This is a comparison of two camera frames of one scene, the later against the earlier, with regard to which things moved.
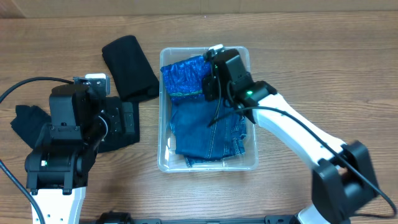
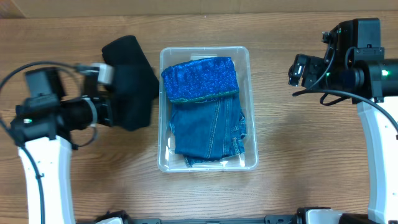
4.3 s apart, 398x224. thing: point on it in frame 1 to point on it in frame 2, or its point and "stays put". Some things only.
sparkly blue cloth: x=185 y=79 stays put
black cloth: x=116 y=136 to x=135 y=88
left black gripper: x=125 y=118 to x=106 y=111
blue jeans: x=206 y=130 stays put
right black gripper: x=211 y=83 to x=302 y=74
